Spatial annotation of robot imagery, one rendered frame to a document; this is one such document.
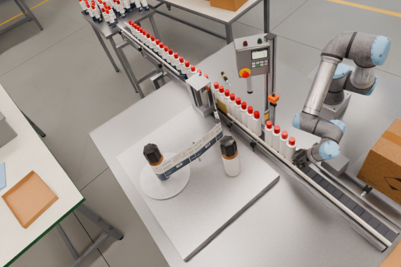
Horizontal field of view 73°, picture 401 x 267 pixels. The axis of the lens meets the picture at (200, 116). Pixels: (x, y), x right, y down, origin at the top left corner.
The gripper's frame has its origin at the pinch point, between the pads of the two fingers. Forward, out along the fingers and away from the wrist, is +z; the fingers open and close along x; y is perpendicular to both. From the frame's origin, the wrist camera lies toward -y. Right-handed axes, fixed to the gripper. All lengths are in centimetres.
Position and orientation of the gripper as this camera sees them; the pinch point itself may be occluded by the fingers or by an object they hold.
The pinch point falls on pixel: (296, 158)
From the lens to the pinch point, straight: 160.0
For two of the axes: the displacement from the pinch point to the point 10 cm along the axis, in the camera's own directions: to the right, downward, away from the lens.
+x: 6.1, 7.8, -1.5
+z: -1.4, 2.9, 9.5
